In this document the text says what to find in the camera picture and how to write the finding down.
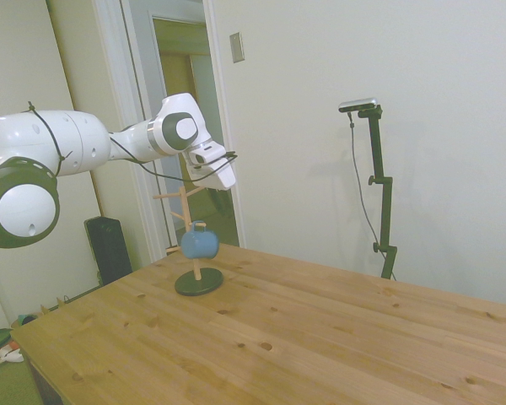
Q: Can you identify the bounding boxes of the small wooden rack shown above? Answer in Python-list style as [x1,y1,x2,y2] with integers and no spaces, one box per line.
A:
[39,294,72,316]

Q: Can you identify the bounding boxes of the white door frame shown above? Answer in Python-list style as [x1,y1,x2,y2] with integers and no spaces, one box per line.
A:
[91,0,249,273]

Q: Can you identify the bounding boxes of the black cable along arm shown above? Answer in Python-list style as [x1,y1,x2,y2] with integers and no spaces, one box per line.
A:
[21,100,239,183]

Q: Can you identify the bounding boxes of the grey exterior camera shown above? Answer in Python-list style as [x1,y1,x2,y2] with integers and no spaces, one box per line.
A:
[337,97,381,115]

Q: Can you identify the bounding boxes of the black floor speaker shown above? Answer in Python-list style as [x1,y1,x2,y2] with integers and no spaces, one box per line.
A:
[83,215,133,288]

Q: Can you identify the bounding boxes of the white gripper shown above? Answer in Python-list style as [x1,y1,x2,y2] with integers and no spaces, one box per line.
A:
[191,156,238,217]

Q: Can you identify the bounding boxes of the wooden mug tree black base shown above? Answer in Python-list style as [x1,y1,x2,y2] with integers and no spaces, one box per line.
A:
[152,185,225,297]

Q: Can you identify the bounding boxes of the white floor object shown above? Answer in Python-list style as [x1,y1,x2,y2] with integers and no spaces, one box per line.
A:
[0,346,26,365]

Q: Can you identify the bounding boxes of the black camera stand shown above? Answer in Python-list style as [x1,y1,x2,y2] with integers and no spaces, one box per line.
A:
[355,105,400,281]

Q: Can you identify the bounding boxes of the grey wall switch plate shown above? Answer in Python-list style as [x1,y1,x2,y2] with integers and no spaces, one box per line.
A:
[229,31,246,65]

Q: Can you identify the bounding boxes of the blue enamel mug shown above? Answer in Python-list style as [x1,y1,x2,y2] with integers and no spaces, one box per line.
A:
[180,219,221,261]

